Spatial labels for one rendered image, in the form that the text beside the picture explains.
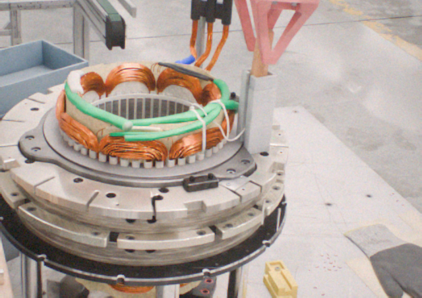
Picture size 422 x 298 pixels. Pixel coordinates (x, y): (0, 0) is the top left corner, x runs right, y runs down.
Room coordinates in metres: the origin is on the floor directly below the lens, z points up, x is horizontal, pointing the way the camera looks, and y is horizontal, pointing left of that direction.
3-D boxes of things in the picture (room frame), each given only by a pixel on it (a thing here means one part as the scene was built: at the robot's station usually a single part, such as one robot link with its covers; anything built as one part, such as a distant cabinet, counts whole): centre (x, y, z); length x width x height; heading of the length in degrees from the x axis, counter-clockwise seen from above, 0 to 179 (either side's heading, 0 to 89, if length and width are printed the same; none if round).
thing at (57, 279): (0.87, 0.18, 0.85); 0.06 x 0.04 x 0.05; 162
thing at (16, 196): (0.76, 0.20, 1.05); 0.08 x 0.02 x 0.01; 26
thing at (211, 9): (0.93, 0.00, 1.21); 0.04 x 0.04 x 0.03; 26
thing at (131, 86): (0.90, 0.09, 1.12); 0.05 x 0.01 x 0.02; 116
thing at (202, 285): (0.93, 0.01, 0.81); 0.08 x 0.05 x 0.01; 80
